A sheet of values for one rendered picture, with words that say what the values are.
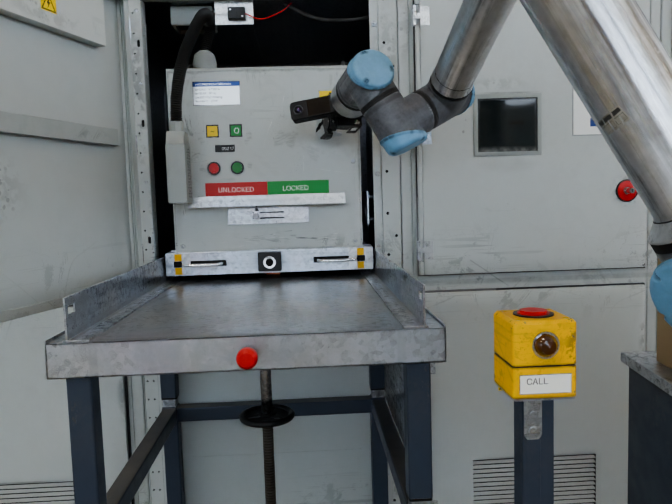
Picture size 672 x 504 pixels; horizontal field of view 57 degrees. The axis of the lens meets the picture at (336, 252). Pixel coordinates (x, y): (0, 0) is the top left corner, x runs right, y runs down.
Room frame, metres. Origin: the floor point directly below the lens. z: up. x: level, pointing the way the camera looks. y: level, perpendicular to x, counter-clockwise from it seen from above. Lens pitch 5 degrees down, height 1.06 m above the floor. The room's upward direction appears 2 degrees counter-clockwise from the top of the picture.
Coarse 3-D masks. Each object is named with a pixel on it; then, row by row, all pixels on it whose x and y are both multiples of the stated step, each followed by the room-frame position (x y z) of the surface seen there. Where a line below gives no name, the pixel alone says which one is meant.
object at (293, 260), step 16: (192, 256) 1.60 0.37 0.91; (208, 256) 1.60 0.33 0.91; (224, 256) 1.60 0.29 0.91; (240, 256) 1.61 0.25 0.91; (256, 256) 1.61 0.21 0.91; (288, 256) 1.61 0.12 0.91; (304, 256) 1.61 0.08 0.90; (320, 256) 1.62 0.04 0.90; (336, 256) 1.62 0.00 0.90; (368, 256) 1.62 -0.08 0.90; (192, 272) 1.60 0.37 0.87; (208, 272) 1.60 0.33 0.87; (224, 272) 1.60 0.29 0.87; (240, 272) 1.61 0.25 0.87; (256, 272) 1.61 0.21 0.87; (272, 272) 1.61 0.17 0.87
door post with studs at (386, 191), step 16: (384, 0) 1.64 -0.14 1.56; (384, 16) 1.64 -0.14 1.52; (384, 32) 1.64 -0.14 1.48; (384, 48) 1.64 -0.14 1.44; (384, 160) 1.64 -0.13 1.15; (384, 176) 1.64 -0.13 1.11; (384, 192) 1.64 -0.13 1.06; (384, 208) 1.64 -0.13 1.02; (384, 224) 1.64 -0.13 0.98; (384, 240) 1.64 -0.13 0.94; (400, 240) 1.64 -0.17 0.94; (400, 256) 1.64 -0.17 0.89
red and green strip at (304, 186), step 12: (312, 180) 1.63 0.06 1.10; (324, 180) 1.63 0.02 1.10; (216, 192) 1.62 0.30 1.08; (228, 192) 1.62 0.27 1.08; (240, 192) 1.62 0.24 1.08; (252, 192) 1.62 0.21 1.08; (264, 192) 1.62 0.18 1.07; (276, 192) 1.62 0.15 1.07; (288, 192) 1.62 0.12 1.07; (300, 192) 1.63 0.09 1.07; (312, 192) 1.63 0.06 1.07; (324, 192) 1.63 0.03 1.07
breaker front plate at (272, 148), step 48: (192, 96) 1.61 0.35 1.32; (240, 96) 1.62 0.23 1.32; (288, 96) 1.62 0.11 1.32; (192, 144) 1.61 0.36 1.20; (240, 144) 1.62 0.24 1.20; (288, 144) 1.62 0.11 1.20; (336, 144) 1.63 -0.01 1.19; (192, 192) 1.61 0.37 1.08; (336, 192) 1.63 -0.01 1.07; (192, 240) 1.61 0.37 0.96; (240, 240) 1.62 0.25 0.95; (288, 240) 1.62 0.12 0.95; (336, 240) 1.63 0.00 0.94
